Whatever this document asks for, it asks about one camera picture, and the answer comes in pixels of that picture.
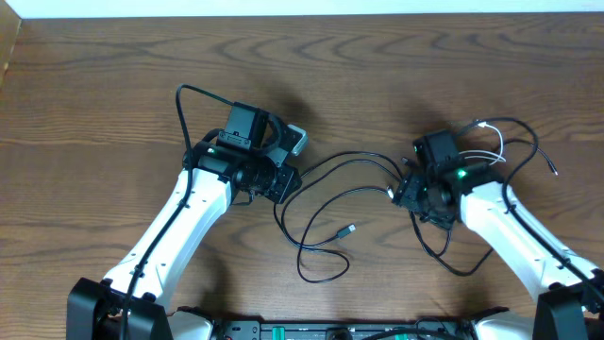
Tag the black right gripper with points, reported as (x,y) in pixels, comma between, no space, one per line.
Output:
(408,195)

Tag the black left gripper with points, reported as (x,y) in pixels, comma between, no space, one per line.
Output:
(286,187)

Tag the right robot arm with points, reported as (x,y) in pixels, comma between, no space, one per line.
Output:
(567,288)

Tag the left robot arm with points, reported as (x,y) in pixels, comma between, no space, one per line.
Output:
(248,155)

